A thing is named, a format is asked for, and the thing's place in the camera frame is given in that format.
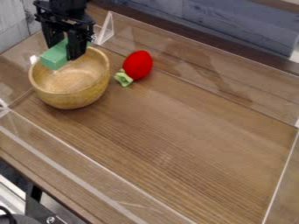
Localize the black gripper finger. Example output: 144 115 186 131
41 21 68 48
66 26 94 60

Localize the brown wooden bowl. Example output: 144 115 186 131
28 46 111 109

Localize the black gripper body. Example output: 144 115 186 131
32 0 95 34

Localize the green rectangular block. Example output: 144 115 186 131
40 38 87 70

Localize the clear acrylic front wall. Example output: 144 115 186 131
0 104 195 224

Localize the black metal clamp bracket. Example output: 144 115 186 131
24 184 67 224

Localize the red toy strawberry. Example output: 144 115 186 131
114 50 154 88

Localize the black cable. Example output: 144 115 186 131
0 205 16 224

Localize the clear acrylic corner bracket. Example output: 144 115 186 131
92 11 115 46

